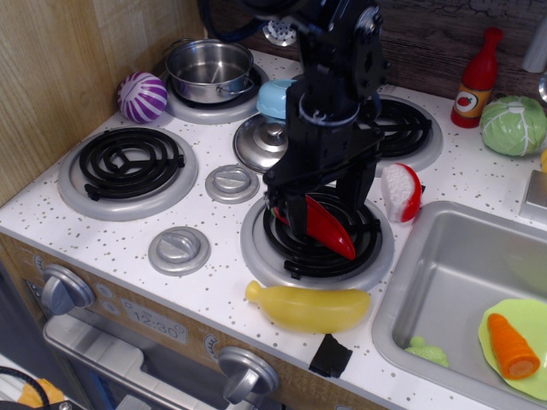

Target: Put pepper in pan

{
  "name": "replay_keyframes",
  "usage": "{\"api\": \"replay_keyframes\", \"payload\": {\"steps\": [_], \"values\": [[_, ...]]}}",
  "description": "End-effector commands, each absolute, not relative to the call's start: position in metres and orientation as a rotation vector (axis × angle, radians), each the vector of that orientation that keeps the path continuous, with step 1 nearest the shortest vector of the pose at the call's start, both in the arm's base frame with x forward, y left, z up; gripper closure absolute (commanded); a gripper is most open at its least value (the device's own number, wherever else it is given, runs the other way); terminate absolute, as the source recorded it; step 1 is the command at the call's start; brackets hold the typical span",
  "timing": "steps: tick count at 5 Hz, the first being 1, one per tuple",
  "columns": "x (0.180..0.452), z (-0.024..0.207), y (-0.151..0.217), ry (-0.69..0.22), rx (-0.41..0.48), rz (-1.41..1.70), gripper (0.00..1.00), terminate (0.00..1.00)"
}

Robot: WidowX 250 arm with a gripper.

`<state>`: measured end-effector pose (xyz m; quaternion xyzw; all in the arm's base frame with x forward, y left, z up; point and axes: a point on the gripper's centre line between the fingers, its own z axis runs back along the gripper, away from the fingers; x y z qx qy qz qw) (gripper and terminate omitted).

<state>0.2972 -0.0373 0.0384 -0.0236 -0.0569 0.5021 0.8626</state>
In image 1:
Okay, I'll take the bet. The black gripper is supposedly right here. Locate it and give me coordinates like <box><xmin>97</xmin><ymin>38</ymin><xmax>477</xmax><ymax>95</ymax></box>
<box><xmin>263</xmin><ymin>80</ymin><xmax>384</xmax><ymax>236</ymax></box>

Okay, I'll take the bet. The yellow toy banana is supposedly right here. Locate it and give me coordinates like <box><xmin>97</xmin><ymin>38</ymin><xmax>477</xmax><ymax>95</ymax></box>
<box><xmin>245</xmin><ymin>281</ymin><xmax>371</xmax><ymax>334</ymax></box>

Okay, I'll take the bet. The light green plastic plate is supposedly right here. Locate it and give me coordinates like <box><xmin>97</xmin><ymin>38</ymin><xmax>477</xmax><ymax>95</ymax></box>
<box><xmin>478</xmin><ymin>299</ymin><xmax>546</xmax><ymax>401</ymax></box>

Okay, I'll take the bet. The back right black burner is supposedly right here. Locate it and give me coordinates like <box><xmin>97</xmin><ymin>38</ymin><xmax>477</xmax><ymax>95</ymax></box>
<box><xmin>358</xmin><ymin>95</ymin><xmax>443</xmax><ymax>178</ymax></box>

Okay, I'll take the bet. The small green toy vegetable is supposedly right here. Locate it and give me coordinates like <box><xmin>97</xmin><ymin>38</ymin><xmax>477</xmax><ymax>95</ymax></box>
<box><xmin>405</xmin><ymin>336</ymin><xmax>450</xmax><ymax>368</ymax></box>

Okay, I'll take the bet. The silver toy faucet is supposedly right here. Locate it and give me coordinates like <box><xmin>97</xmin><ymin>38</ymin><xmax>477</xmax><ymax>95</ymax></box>
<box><xmin>522</xmin><ymin>17</ymin><xmax>547</xmax><ymax>73</ymax></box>

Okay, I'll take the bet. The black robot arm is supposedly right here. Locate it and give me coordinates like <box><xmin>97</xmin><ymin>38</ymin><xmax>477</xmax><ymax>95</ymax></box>
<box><xmin>198</xmin><ymin>1</ymin><xmax>390</xmax><ymax>236</ymax></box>

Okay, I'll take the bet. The red toy chili pepper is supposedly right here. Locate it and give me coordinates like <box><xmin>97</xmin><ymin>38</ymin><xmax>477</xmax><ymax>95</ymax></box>
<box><xmin>268</xmin><ymin>196</ymin><xmax>356</xmax><ymax>261</ymax></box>

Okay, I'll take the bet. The orange toy on floor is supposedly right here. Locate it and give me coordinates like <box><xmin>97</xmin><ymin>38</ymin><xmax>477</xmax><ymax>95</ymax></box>
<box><xmin>17</xmin><ymin>378</ymin><xmax>65</xmax><ymax>408</ymax></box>

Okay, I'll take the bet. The light blue plastic bowl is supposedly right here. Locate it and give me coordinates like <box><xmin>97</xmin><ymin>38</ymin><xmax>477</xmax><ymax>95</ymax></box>
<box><xmin>256</xmin><ymin>79</ymin><xmax>295</xmax><ymax>120</ymax></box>

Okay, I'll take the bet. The front right black burner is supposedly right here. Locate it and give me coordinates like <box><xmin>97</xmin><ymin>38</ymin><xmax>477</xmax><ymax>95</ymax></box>
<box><xmin>240</xmin><ymin>186</ymin><xmax>394</xmax><ymax>290</ymax></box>

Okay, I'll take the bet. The red toy ketchup bottle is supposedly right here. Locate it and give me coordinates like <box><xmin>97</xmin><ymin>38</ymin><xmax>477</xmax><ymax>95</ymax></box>
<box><xmin>450</xmin><ymin>27</ymin><xmax>503</xmax><ymax>128</ymax></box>

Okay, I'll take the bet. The green toy cabbage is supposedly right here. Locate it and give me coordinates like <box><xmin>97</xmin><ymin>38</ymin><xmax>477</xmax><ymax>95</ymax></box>
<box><xmin>479</xmin><ymin>96</ymin><xmax>546</xmax><ymax>156</ymax></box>

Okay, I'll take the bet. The silver oven knob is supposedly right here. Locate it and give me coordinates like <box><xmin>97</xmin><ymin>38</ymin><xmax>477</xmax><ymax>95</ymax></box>
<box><xmin>218</xmin><ymin>346</ymin><xmax>279</xmax><ymax>405</ymax></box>
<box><xmin>41</xmin><ymin>264</ymin><xmax>96</xmax><ymax>315</ymax></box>

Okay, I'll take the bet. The silver toy sink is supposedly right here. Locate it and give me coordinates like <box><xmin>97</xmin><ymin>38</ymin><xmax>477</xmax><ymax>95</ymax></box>
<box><xmin>372</xmin><ymin>202</ymin><xmax>546</xmax><ymax>409</ymax></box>

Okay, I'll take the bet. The hanging metal slotted ladle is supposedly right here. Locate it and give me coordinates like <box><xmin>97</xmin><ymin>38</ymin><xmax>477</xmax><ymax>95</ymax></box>
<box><xmin>262</xmin><ymin>20</ymin><xmax>297</xmax><ymax>47</ymax></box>

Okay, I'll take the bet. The silver stovetop knob middle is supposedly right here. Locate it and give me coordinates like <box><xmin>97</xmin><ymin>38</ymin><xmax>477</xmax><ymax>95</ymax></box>
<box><xmin>205</xmin><ymin>164</ymin><xmax>260</xmax><ymax>204</ymax></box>

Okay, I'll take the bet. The silver stovetop knob front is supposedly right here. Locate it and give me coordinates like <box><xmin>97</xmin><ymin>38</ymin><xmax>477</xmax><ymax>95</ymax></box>
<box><xmin>148</xmin><ymin>226</ymin><xmax>211</xmax><ymax>276</ymax></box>

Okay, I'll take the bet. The black tape patch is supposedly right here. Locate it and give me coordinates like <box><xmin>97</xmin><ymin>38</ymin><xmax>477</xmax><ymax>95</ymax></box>
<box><xmin>309</xmin><ymin>334</ymin><xmax>353</xmax><ymax>378</ymax></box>

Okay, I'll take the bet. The right silver oven knob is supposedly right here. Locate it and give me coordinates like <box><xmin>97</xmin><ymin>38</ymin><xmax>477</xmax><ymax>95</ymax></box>
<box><xmin>218</xmin><ymin>346</ymin><xmax>279</xmax><ymax>405</ymax></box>

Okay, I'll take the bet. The purple white striped ball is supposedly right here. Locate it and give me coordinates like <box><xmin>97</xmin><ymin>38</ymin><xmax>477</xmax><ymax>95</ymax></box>
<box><xmin>117</xmin><ymin>72</ymin><xmax>168</xmax><ymax>124</ymax></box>

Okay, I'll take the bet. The yellow toy at edge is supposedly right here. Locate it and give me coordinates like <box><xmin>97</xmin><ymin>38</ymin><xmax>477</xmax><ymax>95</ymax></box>
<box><xmin>540</xmin><ymin>149</ymin><xmax>547</xmax><ymax>173</ymax></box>

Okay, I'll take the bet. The stainless steel pot lid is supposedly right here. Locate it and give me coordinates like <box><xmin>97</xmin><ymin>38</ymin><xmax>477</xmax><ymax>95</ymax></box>
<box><xmin>232</xmin><ymin>114</ymin><xmax>288</xmax><ymax>173</ymax></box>

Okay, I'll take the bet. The red white toy radish slice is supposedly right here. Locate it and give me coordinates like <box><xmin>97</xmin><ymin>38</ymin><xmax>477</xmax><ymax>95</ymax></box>
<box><xmin>380</xmin><ymin>163</ymin><xmax>422</xmax><ymax>223</ymax></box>

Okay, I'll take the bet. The left silver oven knob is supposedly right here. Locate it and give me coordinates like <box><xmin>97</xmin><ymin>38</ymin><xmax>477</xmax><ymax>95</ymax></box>
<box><xmin>41</xmin><ymin>264</ymin><xmax>96</xmax><ymax>315</ymax></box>

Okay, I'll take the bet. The black burner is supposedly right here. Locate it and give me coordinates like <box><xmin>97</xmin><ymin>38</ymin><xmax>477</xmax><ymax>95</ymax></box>
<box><xmin>358</xmin><ymin>95</ymin><xmax>443</xmax><ymax>178</ymax></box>
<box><xmin>58</xmin><ymin>126</ymin><xmax>198</xmax><ymax>222</ymax></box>
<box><xmin>240</xmin><ymin>186</ymin><xmax>394</xmax><ymax>290</ymax></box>

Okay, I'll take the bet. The oven clock display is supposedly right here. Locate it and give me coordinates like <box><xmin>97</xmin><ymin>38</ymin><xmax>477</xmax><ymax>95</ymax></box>
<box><xmin>121</xmin><ymin>298</ymin><xmax>189</xmax><ymax>345</ymax></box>

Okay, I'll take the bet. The orange toy carrot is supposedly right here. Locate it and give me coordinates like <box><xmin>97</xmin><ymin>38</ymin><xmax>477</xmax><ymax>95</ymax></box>
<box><xmin>487</xmin><ymin>313</ymin><xmax>540</xmax><ymax>380</ymax></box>

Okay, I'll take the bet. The silver faucet base block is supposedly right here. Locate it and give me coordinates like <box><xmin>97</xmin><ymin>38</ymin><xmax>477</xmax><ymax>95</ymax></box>
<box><xmin>519</xmin><ymin>170</ymin><xmax>547</xmax><ymax>225</ymax></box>

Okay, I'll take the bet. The silver stovetop knob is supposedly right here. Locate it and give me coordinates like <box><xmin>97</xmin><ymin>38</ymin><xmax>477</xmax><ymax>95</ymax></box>
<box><xmin>205</xmin><ymin>164</ymin><xmax>260</xmax><ymax>204</ymax></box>
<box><xmin>148</xmin><ymin>226</ymin><xmax>211</xmax><ymax>276</ymax></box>

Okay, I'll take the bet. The front left black burner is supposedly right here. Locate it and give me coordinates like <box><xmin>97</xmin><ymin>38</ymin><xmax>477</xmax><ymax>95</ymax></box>
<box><xmin>58</xmin><ymin>126</ymin><xmax>198</xmax><ymax>222</ymax></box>

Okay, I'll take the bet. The silver oven door handle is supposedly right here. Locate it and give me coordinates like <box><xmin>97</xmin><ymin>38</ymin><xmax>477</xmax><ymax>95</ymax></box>
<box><xmin>44</xmin><ymin>315</ymin><xmax>226</xmax><ymax>409</ymax></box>

